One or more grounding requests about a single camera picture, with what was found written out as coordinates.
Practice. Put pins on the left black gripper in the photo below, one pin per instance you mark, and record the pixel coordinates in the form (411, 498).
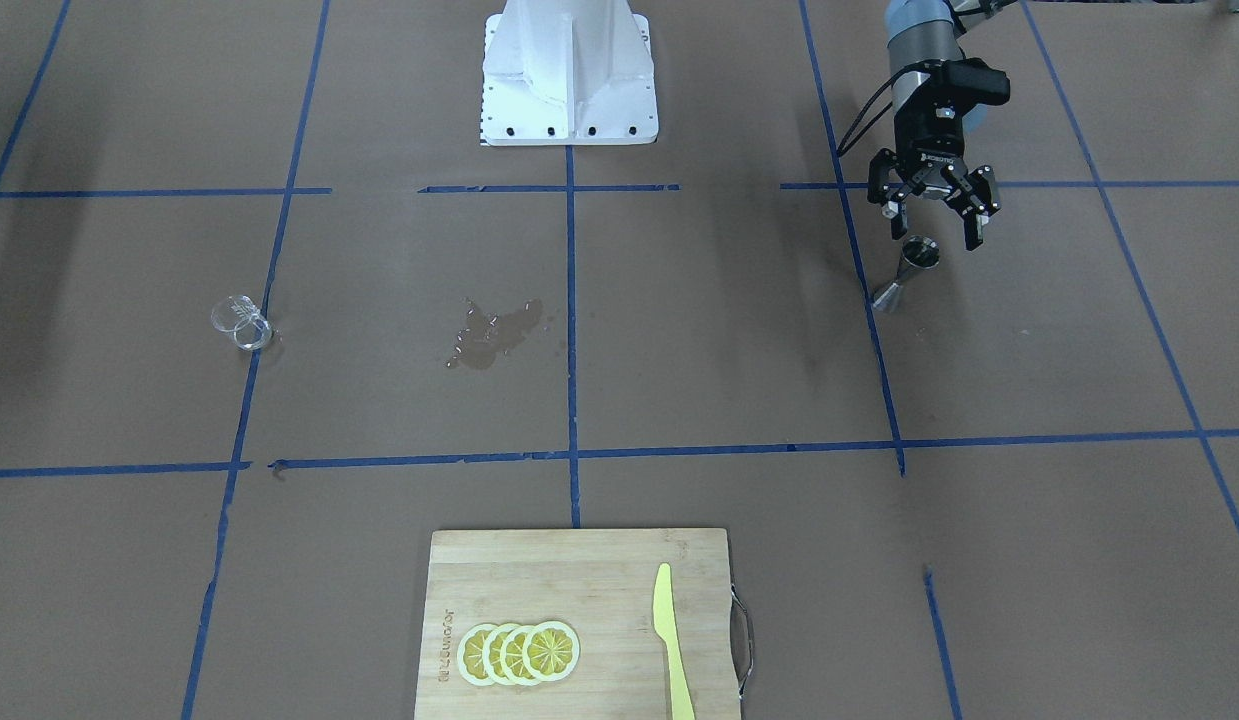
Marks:
(929, 138)

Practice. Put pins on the steel jigger measuring cup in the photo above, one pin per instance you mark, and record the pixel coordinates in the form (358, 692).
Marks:
(918, 255)

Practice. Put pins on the clear glass shaker cup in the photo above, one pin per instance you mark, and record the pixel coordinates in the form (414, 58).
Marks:
(238, 318)

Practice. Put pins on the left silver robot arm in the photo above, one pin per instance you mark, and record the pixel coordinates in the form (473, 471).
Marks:
(920, 33)

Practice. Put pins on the yellow plastic knife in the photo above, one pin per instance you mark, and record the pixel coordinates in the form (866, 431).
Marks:
(665, 625)

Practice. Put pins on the bamboo cutting board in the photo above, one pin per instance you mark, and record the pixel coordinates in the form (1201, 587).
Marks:
(487, 588)

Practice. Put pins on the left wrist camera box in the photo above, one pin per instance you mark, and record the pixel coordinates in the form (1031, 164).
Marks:
(962, 84)

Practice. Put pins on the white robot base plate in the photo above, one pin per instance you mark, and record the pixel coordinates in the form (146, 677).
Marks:
(559, 73)

